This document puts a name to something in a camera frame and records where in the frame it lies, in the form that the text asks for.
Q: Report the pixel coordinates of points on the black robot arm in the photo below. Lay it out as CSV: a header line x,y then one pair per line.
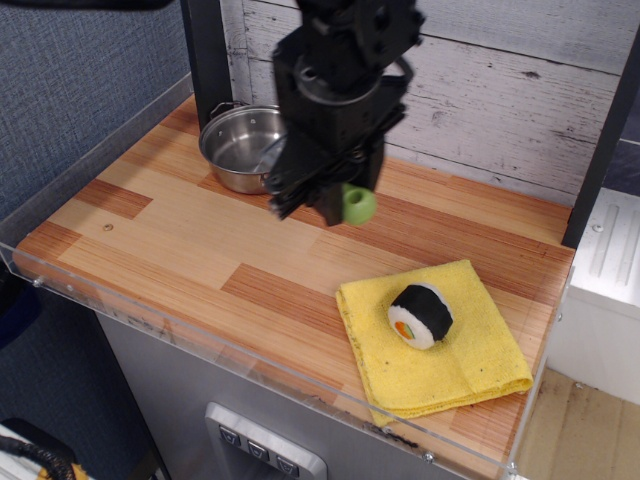
x,y
340,79

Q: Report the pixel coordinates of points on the silver toy appliance front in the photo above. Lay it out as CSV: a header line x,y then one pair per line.
x,y
225,420

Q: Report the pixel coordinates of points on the dark metal post left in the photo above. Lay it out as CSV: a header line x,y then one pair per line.
x,y
207,50

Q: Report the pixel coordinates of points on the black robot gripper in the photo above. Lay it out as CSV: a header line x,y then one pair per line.
x,y
327,146

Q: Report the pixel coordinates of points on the white ridged box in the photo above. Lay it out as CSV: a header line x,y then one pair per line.
x,y
595,340

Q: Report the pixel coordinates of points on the yellow folded cloth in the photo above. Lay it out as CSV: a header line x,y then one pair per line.
x,y
478,360

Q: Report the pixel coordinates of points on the stainless steel pot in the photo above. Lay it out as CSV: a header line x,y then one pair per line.
x,y
241,144

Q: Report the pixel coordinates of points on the dark metal post right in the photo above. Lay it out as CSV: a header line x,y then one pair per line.
x,y
610,43

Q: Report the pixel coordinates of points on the clear acrylic guard rail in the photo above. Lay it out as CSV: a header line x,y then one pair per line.
x,y
208,300

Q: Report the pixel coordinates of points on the dark metal post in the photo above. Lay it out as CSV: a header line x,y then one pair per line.
x,y
207,50
610,43

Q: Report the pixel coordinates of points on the toy sushi roll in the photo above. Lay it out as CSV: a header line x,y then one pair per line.
x,y
420,315

